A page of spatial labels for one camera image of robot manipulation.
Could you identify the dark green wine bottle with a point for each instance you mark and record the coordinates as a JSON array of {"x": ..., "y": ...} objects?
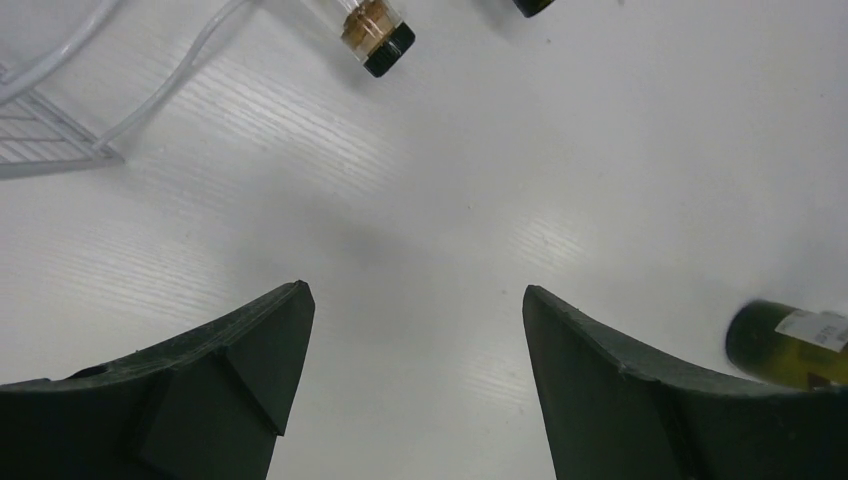
[{"x": 531, "y": 8}]

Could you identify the clear bottle with brown cap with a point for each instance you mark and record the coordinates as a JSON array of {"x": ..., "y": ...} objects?
[{"x": 373, "y": 30}]

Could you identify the olive bottle with black cap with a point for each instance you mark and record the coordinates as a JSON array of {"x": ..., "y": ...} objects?
[{"x": 789, "y": 346}]

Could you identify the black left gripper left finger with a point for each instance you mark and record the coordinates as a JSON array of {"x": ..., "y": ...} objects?
[{"x": 209, "y": 403}]

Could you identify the white wire wine rack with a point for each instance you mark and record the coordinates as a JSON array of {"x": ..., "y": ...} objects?
[{"x": 38, "y": 138}]

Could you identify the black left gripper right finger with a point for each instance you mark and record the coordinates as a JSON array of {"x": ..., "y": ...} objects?
[{"x": 617, "y": 408}]

